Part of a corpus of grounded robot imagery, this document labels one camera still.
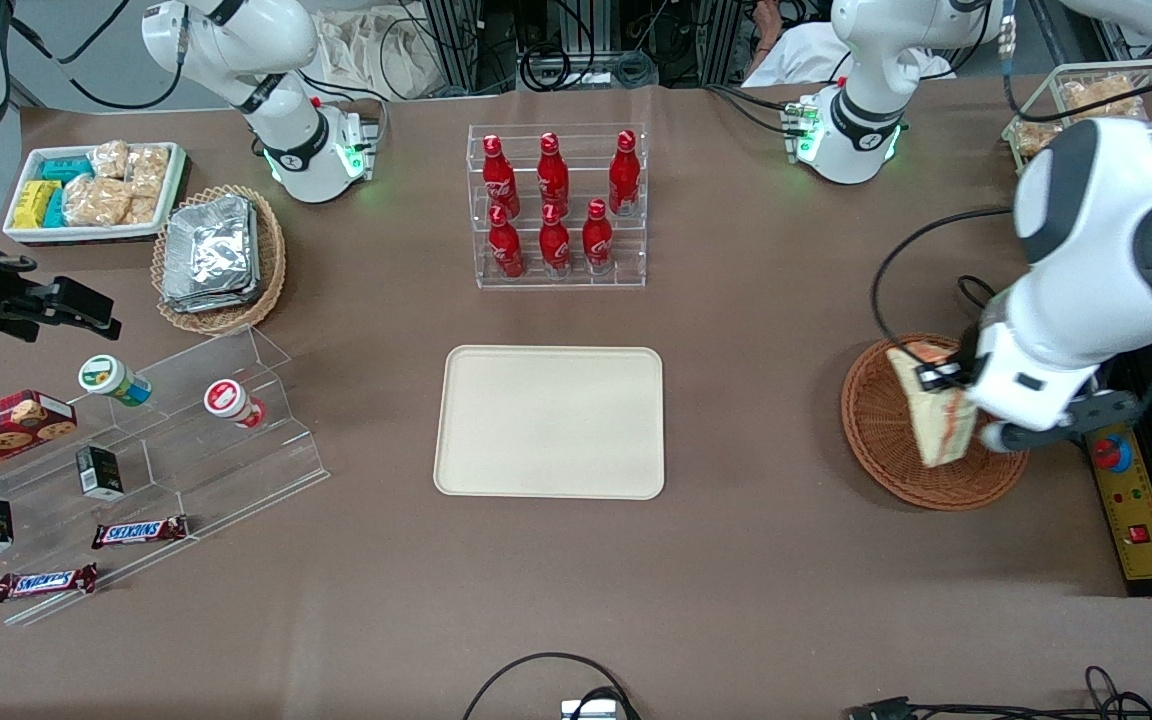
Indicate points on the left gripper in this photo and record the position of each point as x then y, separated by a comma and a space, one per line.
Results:
963, 361

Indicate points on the triangular sandwich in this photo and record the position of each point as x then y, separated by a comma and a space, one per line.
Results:
941, 425

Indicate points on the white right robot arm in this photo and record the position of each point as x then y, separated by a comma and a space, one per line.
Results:
236, 40

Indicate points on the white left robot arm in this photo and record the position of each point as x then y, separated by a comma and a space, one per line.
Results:
1116, 250

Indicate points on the white rectangular snack tray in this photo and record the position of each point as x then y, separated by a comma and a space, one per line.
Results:
86, 234

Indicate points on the round brown wicker basket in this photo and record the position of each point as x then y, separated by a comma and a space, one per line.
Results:
876, 430

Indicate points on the oval light wicker basket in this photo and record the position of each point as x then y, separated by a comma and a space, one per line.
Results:
271, 260

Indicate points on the beige plastic tray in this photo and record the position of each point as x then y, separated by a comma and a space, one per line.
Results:
546, 420

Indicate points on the green lid cup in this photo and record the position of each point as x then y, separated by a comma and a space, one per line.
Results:
101, 375

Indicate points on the teal snack pack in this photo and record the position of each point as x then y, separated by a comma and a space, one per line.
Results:
56, 208
66, 168

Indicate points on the yellow snack pack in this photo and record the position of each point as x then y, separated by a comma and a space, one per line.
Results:
34, 205

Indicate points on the clear bag of crackers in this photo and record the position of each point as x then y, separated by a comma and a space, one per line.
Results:
148, 170
141, 210
96, 200
109, 160

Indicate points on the silver foil pack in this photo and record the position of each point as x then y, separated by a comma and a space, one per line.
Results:
208, 245
211, 305

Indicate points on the red emergency stop button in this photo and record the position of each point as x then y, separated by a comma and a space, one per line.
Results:
1112, 453

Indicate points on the red lid cup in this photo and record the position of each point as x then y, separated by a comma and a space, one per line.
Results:
226, 398

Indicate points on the clear acrylic stepped shelf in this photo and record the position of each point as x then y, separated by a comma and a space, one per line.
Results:
186, 470

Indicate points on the wrapped bread pack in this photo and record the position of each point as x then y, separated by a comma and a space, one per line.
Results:
1036, 140
1101, 97

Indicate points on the Snickers chocolate bar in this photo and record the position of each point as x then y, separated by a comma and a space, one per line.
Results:
139, 532
44, 582

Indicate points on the black and yellow control box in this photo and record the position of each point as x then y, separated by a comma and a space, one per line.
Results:
1146, 545

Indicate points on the person in white shirt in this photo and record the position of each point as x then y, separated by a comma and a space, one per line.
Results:
796, 55

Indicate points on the red cola bottle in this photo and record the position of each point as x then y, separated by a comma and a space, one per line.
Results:
501, 180
553, 178
555, 248
624, 178
597, 243
507, 250

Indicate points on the beige cloth bag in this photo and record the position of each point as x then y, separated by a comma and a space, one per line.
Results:
366, 50

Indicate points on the clear acrylic bottle rack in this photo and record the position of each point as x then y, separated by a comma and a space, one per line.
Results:
476, 280

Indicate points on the small grey device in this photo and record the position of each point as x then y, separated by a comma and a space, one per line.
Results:
591, 710

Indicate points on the red rocker switch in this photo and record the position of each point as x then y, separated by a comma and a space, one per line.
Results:
1139, 533

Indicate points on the aluminium profile frame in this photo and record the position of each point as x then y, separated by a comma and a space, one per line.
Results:
456, 40

